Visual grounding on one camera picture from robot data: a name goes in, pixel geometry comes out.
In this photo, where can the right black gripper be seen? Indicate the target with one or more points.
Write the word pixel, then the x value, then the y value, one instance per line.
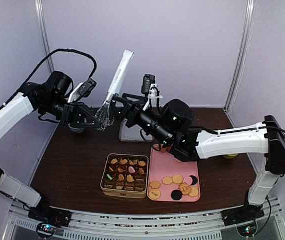
pixel 129 105

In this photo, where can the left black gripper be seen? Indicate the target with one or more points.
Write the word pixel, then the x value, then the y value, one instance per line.
pixel 72 113

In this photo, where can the metal tongs white handle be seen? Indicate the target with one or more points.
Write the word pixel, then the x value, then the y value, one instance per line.
pixel 104 114

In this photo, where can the pink round cookie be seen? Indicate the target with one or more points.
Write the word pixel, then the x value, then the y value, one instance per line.
pixel 188 180
pixel 131 170

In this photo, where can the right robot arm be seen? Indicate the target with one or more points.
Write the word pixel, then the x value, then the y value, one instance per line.
pixel 174 128

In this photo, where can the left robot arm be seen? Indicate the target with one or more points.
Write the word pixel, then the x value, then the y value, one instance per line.
pixel 50 97

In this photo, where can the light blue ceramic bowl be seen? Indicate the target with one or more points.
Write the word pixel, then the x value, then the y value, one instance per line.
pixel 77 130

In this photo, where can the silver tin lid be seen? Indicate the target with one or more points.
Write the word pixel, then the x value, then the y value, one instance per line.
pixel 132 134

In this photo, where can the gold cookie tin box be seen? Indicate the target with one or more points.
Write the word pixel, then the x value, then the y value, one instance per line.
pixel 125 184

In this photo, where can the pink plastic tray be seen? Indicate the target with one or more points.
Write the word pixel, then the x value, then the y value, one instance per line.
pixel 166 173

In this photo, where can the clock face round cookie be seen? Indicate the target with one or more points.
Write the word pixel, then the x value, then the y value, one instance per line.
pixel 154 194

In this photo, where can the black sandwich cookie right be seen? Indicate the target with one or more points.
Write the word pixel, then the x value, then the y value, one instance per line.
pixel 194 180

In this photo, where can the black sandwich cookie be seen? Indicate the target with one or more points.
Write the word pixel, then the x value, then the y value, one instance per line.
pixel 176 195
pixel 194 180

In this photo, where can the black sandwich cookie bottom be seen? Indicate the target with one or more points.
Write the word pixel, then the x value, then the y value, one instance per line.
pixel 176 195

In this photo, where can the swirl butter cookie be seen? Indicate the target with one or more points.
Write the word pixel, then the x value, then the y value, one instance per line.
pixel 185 188

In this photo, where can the green plastic bowl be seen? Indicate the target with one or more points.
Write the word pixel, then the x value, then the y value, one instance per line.
pixel 230 156

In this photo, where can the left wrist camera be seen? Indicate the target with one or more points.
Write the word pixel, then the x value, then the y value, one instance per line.
pixel 83 90

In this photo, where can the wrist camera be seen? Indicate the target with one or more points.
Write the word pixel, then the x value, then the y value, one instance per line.
pixel 151 92
pixel 83 90

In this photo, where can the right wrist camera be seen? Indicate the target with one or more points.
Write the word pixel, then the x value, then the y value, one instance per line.
pixel 151 92

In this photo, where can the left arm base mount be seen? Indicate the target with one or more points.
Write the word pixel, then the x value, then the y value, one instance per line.
pixel 56 217

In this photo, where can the right aluminium frame post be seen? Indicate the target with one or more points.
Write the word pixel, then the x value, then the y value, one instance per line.
pixel 240 62

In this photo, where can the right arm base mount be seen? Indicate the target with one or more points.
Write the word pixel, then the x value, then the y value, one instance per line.
pixel 240 215

